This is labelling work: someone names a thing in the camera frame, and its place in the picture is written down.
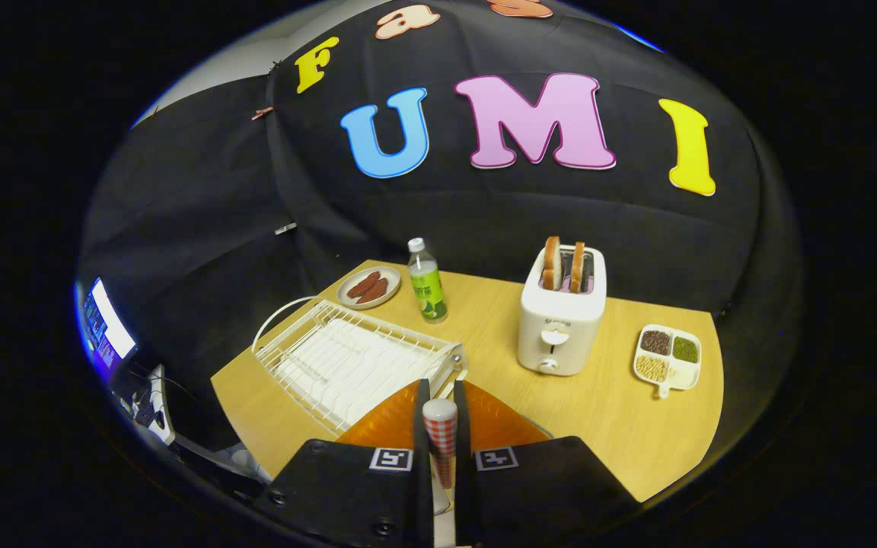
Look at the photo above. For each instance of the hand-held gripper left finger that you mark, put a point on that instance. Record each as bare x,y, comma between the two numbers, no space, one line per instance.
424,434

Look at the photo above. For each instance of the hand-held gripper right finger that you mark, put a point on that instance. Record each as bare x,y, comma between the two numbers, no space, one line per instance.
460,434

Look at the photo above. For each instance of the beige round plate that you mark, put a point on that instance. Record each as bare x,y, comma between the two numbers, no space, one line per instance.
444,529

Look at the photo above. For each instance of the white toaster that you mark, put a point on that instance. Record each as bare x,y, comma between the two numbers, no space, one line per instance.
560,335

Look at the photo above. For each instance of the green label drink bottle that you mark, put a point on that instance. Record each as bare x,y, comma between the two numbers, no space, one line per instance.
428,293

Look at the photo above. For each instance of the reddish brown sausage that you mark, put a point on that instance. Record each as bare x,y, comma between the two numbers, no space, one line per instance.
362,285
374,291

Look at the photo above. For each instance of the small grey saucer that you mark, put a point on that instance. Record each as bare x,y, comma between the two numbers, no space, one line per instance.
393,275

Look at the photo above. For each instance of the toast slice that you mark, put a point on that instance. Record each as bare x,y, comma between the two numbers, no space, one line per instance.
552,262
577,268

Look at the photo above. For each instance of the pile of yellow beans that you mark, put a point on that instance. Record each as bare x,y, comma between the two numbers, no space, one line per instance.
651,368

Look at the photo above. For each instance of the pile of red beans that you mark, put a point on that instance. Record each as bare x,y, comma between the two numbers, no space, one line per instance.
655,342

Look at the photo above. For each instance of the white divided tray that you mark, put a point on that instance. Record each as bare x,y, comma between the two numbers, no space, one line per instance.
684,374

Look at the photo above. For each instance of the pile of green beans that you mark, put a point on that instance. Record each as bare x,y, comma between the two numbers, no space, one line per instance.
686,349

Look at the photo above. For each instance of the small white tag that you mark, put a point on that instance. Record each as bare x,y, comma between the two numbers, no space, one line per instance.
285,227

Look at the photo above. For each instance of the white framed dark device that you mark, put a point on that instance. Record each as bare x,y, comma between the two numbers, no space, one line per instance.
158,407

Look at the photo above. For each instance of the computer monitor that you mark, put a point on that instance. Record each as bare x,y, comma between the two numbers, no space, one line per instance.
107,327

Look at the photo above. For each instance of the red clip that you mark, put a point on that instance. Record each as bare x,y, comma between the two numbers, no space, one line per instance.
262,113

